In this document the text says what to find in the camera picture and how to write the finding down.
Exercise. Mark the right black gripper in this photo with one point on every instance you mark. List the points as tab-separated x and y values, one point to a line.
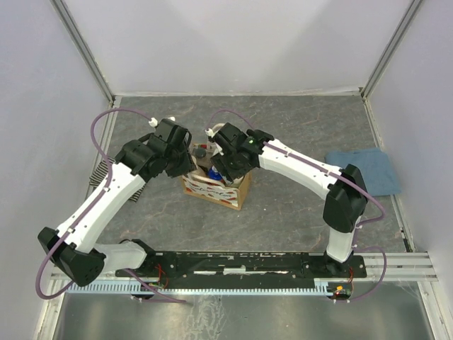
220	160

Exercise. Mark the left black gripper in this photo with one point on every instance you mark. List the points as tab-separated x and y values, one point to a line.
185	168

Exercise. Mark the watermelon print canvas bag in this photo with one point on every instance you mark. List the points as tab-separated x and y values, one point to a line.
199	185

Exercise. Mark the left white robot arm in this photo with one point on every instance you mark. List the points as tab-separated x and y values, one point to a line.
73	246

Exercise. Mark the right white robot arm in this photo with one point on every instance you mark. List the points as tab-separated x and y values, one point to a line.
342	190

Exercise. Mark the blue orange spray bottle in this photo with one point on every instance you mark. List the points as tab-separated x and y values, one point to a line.
214	174

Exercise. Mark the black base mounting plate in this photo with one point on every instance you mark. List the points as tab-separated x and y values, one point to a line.
182	264

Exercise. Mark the blue folded cloth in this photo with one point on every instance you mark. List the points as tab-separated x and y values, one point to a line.
375	166

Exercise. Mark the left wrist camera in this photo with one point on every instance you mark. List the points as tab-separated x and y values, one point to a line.
173	134

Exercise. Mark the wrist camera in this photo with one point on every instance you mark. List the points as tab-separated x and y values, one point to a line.
173	134
229	138

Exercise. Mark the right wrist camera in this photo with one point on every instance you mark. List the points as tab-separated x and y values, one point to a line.
229	138

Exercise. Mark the light blue cable duct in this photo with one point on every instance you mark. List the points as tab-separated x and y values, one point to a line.
220	285

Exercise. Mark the left aluminium frame post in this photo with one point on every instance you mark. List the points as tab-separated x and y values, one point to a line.
68	21

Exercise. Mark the aluminium frame post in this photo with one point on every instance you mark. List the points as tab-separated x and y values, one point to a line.
391	47
68	21

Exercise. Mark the right aluminium frame post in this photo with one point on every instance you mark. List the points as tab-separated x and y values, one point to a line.
391	47

